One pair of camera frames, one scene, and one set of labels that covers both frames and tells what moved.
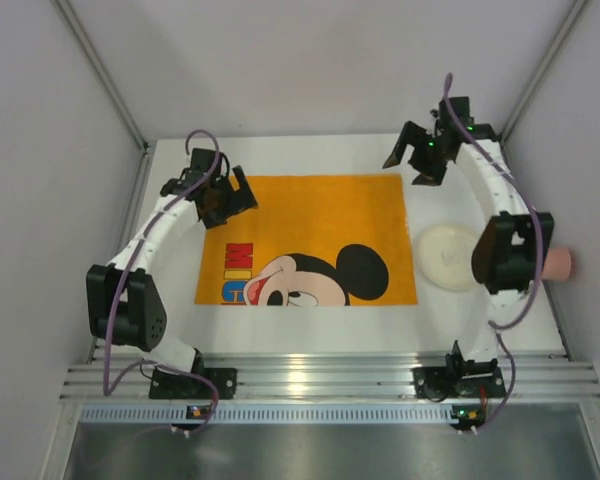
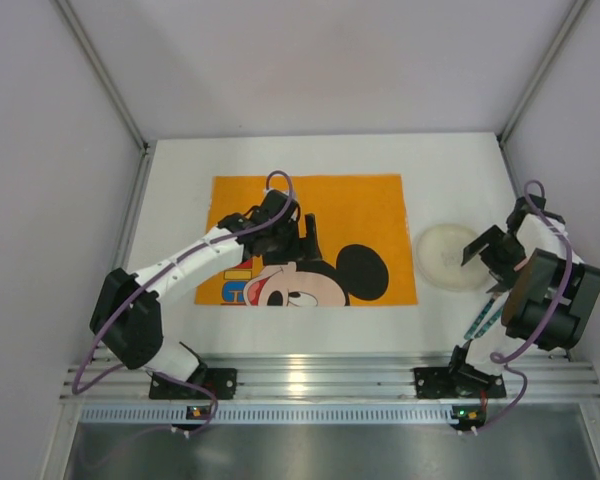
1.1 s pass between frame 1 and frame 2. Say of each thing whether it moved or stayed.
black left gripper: moved
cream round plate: stayed
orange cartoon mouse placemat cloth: stayed
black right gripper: moved
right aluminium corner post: stayed
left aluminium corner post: stayed
